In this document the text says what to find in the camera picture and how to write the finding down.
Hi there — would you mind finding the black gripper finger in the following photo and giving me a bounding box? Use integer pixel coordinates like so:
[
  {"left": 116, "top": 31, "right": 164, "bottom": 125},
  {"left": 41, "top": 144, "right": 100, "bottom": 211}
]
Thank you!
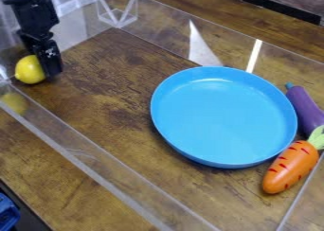
[{"left": 35, "top": 40, "right": 63, "bottom": 78}]

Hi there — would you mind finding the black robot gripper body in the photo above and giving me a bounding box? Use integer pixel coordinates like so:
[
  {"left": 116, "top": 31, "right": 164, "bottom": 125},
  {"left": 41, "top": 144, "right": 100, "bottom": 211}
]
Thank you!
[{"left": 3, "top": 0, "right": 59, "bottom": 53}]

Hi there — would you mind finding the yellow toy lemon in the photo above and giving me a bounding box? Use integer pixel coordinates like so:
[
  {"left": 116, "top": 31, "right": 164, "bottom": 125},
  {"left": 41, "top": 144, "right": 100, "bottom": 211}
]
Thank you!
[{"left": 15, "top": 55, "right": 46, "bottom": 84}]

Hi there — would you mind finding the blue round plastic tray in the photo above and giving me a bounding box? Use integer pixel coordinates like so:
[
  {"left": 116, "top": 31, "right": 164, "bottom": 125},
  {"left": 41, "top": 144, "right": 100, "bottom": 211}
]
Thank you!
[{"left": 150, "top": 66, "right": 298, "bottom": 169}]

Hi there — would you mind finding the blue object at corner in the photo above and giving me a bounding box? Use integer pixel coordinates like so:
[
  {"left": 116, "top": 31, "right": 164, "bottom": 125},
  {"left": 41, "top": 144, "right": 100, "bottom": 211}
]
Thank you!
[{"left": 0, "top": 193, "right": 21, "bottom": 231}]

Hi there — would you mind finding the black baseboard strip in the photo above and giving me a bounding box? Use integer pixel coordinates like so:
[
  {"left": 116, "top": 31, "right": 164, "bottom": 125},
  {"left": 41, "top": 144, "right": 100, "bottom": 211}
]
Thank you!
[{"left": 240, "top": 0, "right": 322, "bottom": 26}]

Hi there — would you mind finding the purple toy eggplant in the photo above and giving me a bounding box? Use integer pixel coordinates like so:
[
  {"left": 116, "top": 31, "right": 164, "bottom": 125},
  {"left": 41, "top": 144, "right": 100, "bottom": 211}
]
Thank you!
[{"left": 286, "top": 82, "right": 324, "bottom": 136}]

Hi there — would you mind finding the orange toy carrot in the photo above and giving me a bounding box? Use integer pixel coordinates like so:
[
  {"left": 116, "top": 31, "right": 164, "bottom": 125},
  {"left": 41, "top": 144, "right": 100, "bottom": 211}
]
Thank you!
[{"left": 263, "top": 125, "right": 324, "bottom": 194}]

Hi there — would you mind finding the clear acrylic barrier wall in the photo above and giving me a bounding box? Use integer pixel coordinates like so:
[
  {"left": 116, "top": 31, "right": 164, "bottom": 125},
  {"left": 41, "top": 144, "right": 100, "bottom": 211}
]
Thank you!
[{"left": 0, "top": 0, "right": 324, "bottom": 231}]

